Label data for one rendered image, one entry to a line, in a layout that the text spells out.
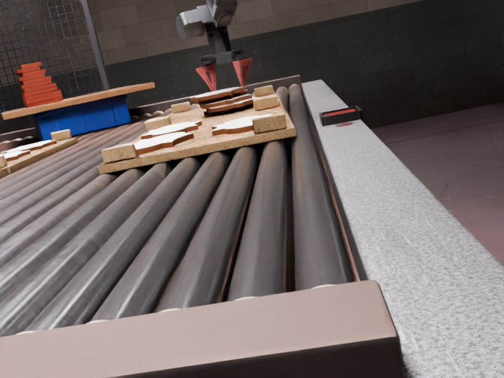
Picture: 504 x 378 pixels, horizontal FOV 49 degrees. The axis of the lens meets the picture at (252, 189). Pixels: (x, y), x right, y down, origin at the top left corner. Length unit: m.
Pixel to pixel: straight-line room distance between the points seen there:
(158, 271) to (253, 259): 0.09
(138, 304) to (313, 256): 0.13
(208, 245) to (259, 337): 0.24
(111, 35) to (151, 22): 0.45
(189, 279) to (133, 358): 0.16
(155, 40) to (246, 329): 5.96
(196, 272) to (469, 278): 0.20
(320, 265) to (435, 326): 0.11
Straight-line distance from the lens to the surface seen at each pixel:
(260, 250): 0.45
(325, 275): 0.38
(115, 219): 0.69
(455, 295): 0.35
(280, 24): 6.18
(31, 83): 2.15
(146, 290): 0.44
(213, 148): 0.96
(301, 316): 0.27
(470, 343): 0.30
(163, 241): 0.53
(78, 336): 0.31
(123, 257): 0.54
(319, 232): 0.46
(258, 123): 0.95
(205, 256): 0.46
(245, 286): 0.38
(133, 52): 6.22
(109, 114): 1.99
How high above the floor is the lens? 1.07
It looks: 14 degrees down
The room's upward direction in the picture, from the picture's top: 12 degrees counter-clockwise
